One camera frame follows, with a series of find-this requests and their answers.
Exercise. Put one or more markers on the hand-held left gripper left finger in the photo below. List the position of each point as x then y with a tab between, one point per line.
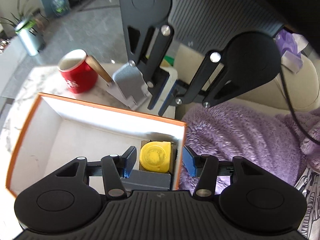
130	162

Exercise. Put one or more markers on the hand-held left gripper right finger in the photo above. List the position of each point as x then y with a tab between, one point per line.
189	161

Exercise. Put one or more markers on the blue water jug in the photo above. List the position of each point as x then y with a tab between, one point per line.
60	3

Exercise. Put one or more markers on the yellow tape measure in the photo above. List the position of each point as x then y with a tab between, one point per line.
155	156

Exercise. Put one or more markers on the silver planter with plant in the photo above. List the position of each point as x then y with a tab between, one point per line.
30	40

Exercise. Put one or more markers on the beige sofa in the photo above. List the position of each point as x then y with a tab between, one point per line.
282	90

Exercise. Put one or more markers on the orange-edged white box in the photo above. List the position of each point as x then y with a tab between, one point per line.
75	130

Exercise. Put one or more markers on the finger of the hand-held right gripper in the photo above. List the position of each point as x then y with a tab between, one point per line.
153	100
166	103

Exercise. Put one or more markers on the purple packet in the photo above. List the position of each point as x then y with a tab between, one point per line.
290	47

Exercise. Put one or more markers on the grey patterned cloth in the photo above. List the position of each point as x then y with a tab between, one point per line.
308	197

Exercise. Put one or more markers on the dark grey box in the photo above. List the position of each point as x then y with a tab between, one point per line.
150	180

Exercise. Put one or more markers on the purple fleece robe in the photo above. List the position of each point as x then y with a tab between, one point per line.
237	135

